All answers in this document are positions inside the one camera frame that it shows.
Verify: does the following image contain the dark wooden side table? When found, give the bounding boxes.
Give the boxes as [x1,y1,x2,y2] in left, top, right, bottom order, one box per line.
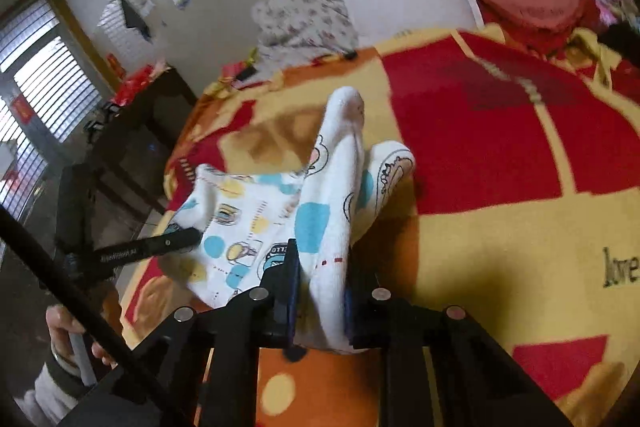
[87,66,198,220]

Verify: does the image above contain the dark cloth hanging on wall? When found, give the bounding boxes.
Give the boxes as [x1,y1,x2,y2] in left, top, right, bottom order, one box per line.
[119,0,152,42]

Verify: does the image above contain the red bag on table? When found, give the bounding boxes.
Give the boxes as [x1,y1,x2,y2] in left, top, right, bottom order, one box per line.
[111,63,168,107]

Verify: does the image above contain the person's left hand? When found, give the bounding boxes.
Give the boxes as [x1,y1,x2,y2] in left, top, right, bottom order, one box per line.
[46,301,122,366]

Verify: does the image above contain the white cartoon print baby garment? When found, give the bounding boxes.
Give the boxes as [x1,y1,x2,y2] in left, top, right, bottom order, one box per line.
[160,87,416,355]

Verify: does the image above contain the black garment on bed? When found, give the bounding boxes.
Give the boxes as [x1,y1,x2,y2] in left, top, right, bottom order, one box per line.
[598,23,640,66]

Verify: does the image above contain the window with white blinds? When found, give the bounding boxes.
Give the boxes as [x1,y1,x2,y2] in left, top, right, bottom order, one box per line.
[1,0,106,219]

